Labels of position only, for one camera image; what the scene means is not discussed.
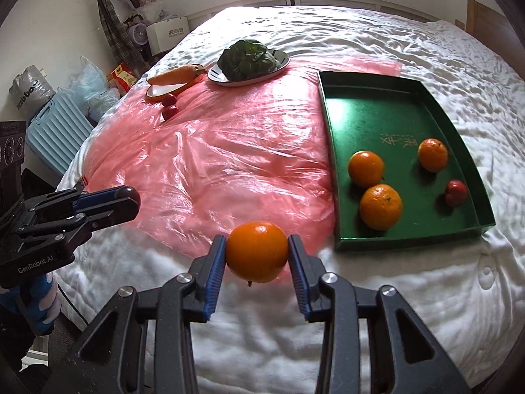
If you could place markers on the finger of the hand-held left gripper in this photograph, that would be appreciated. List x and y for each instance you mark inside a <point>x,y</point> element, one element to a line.
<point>98,199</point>
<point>110,216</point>

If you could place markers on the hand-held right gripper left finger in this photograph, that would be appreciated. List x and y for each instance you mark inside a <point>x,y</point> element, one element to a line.
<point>215,271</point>

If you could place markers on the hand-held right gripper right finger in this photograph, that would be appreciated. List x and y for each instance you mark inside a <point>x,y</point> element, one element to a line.
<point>299,279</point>

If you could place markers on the orange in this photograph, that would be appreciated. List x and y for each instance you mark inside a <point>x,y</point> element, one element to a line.
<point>380,206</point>
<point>432,154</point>
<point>256,250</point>
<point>366,168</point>

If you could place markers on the dark red plum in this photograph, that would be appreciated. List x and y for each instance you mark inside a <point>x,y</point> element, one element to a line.
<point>170,112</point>
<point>168,99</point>
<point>456,193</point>

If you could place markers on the green tray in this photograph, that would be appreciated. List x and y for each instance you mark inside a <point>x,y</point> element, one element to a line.
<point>369,111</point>

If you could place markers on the person's left hand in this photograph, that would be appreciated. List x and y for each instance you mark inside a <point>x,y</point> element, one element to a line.
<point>43,299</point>

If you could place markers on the light blue suitcase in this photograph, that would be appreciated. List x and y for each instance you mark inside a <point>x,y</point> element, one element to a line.
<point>57,131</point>

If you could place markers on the white plastic bag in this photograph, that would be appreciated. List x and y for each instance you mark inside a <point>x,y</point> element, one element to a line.
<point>102,104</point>

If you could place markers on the pink plastic sheet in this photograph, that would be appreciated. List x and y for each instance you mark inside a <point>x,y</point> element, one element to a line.
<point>225,152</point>

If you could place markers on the bluish translucent plastic bag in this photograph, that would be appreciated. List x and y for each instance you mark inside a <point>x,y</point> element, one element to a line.
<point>88,76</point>

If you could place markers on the yellow snack bag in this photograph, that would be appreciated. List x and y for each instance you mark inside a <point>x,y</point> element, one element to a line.
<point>123,76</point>

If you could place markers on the orange-rimmed plate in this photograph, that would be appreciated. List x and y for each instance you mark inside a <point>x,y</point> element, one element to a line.
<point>164,90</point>

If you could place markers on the grey printed plastic bag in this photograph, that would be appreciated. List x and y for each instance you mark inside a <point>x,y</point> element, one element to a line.
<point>30,86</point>

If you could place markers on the carrot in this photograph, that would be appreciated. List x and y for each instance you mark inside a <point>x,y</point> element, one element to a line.
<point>172,76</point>

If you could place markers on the small white fan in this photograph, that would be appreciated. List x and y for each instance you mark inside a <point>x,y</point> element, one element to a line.
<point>137,34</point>

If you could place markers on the white oval plate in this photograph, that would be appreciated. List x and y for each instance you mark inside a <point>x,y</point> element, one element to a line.
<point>217,77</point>

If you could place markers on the plaid scarf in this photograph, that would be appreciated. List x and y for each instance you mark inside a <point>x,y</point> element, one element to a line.
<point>115,28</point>

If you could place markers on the white paper box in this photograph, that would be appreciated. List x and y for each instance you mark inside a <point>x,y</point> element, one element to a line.
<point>168,33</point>

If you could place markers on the clear plastic bag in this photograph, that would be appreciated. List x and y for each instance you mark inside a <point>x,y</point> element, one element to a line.
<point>149,8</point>

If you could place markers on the leafy greens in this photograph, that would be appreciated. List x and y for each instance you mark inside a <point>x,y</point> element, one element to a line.
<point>246,59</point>

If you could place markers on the wooden headboard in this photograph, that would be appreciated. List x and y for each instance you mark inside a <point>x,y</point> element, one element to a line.
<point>492,20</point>

